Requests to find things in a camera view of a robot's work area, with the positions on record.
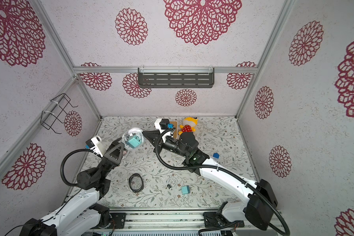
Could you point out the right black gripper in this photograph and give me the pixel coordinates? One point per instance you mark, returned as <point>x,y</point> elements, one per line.
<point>161,138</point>

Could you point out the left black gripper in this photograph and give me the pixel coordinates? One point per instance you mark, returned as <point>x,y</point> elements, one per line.
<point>111,156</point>

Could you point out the teal charger cube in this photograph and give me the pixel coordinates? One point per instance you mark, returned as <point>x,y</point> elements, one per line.
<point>134,141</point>
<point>185,190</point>

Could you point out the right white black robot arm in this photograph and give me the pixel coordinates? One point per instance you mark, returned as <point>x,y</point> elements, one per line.
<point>258,203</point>

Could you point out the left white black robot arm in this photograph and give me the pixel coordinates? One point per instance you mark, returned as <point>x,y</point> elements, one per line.
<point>82,211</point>

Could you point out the white wooden-top tissue box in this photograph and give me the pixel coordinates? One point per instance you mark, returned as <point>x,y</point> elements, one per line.
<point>176,126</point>

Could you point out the yellow plush toy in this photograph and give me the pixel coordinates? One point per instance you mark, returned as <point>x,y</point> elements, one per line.
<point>188,125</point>

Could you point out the small blue cube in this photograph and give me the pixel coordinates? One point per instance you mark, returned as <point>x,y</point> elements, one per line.
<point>216,155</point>

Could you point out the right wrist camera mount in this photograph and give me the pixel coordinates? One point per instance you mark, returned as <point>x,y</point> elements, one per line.
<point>163,124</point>

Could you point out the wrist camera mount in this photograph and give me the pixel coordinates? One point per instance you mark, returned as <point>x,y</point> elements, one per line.
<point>96,145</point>
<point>163,124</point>

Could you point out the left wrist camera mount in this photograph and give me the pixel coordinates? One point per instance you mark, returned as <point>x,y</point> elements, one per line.
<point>96,145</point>

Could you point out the grey wall shelf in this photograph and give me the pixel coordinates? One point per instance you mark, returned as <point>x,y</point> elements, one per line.
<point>176,78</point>

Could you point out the black wire wall rack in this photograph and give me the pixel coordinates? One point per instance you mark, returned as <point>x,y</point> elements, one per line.
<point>49,117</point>

